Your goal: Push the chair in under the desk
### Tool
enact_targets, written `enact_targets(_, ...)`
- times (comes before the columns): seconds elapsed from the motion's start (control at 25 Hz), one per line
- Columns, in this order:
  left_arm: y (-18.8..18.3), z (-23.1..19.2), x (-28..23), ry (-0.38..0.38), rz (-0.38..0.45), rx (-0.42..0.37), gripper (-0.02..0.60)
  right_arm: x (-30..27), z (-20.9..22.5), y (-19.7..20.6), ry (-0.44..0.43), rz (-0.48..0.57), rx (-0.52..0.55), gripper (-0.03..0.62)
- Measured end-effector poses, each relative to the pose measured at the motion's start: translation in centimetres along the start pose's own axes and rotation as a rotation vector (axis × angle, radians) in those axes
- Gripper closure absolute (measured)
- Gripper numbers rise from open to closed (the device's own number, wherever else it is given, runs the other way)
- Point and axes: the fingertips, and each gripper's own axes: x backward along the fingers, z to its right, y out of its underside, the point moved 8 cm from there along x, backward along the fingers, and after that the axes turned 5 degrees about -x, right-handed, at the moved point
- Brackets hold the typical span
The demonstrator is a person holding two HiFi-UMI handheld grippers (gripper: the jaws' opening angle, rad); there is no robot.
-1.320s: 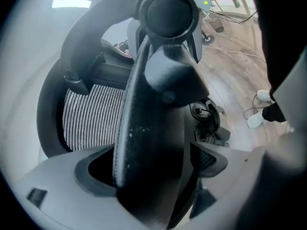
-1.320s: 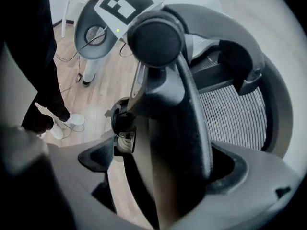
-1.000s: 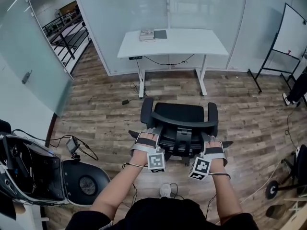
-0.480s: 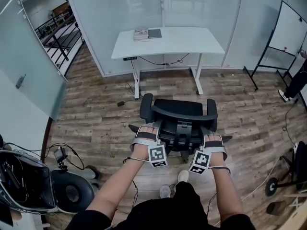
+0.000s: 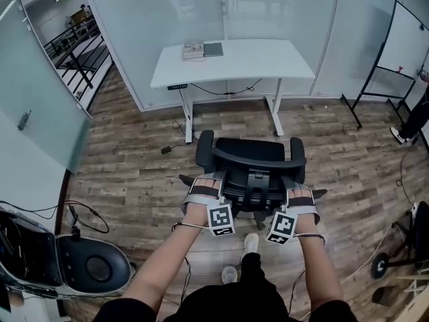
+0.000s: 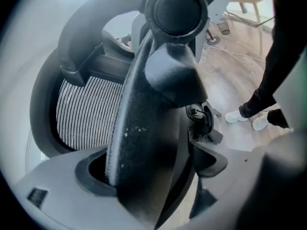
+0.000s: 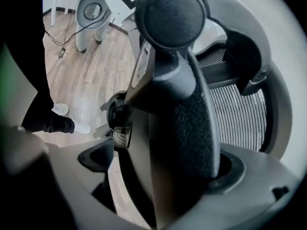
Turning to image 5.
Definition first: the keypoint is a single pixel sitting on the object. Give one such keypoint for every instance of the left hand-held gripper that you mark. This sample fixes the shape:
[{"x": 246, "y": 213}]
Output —
[{"x": 221, "y": 218}]

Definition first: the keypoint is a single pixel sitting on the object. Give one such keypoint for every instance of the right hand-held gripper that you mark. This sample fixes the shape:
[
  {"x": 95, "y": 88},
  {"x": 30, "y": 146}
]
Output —
[{"x": 281, "y": 227}]

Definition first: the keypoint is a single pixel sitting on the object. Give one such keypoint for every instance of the black office chair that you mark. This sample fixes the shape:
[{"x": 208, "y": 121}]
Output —
[{"x": 249, "y": 149}]

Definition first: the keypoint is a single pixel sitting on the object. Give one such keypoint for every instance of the person's left forearm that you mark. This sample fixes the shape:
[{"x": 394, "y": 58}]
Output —
[{"x": 167, "y": 260}]

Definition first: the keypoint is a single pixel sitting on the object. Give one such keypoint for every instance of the person's right forearm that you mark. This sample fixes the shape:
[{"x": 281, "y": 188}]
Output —
[{"x": 318, "y": 267}]

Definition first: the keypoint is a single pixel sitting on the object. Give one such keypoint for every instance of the black desk control panel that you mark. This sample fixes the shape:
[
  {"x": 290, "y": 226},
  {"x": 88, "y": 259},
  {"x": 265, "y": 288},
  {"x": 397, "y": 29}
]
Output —
[{"x": 177, "y": 87}]

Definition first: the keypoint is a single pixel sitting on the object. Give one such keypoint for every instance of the white desk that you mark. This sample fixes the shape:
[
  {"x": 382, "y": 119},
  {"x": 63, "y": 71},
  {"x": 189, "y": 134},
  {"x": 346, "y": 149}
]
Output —
[{"x": 241, "y": 65}]

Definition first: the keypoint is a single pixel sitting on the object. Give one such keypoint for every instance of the person's right hand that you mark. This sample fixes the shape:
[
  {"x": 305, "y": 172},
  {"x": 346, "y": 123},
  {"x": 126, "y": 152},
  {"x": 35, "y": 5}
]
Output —
[{"x": 305, "y": 218}]

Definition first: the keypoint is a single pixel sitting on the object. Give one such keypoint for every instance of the person's left hand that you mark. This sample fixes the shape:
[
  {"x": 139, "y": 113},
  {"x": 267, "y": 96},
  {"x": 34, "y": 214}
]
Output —
[{"x": 197, "y": 211}]

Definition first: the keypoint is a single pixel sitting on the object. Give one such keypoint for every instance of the person's right white shoe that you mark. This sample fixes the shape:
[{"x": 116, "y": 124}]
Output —
[{"x": 251, "y": 243}]

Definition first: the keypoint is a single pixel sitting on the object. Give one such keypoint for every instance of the person's white shoe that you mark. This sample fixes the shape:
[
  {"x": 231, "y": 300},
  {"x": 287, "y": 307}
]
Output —
[
  {"x": 251, "y": 243},
  {"x": 229, "y": 275}
]

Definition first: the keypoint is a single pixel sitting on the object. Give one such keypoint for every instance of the black power adapter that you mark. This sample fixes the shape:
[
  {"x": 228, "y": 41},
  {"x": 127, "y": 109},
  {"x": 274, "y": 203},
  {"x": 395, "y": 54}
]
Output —
[{"x": 166, "y": 150}]

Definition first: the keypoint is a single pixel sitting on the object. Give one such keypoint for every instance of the person's left white shoe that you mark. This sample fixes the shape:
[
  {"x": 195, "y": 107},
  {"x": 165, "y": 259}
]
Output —
[{"x": 229, "y": 275}]

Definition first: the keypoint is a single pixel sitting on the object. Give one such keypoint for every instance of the person's black clothing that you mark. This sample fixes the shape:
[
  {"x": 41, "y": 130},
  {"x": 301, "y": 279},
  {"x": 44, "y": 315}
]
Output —
[{"x": 234, "y": 304}]

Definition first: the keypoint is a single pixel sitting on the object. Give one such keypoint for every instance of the dark grey notebook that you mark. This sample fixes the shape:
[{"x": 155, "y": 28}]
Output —
[{"x": 213, "y": 49}]

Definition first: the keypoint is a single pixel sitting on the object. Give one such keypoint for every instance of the pale book stack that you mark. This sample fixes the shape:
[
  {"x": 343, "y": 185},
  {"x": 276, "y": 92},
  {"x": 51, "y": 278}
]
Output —
[{"x": 192, "y": 53}]

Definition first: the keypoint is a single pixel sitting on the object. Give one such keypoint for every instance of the black wheeled device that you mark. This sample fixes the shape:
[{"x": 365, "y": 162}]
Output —
[{"x": 422, "y": 233}]

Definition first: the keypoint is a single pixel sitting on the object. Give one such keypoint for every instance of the black and white machine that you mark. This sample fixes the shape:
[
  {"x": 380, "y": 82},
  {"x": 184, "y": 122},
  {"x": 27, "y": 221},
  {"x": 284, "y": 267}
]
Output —
[{"x": 94, "y": 267}]

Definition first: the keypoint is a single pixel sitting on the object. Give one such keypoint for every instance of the whiteboard on black stand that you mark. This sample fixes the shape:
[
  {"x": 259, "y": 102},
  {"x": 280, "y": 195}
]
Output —
[{"x": 402, "y": 39}]

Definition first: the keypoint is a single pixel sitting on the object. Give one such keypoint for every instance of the black metal railing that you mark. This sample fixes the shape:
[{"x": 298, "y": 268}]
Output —
[{"x": 78, "y": 59}]

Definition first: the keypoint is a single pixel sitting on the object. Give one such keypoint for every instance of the frosted glass door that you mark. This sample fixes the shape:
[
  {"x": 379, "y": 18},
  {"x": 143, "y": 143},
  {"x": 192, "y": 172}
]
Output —
[{"x": 37, "y": 79}]

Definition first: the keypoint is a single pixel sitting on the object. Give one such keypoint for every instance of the wooden frame pieces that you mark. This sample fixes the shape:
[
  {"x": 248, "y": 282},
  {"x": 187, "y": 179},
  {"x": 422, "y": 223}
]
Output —
[{"x": 415, "y": 297}]

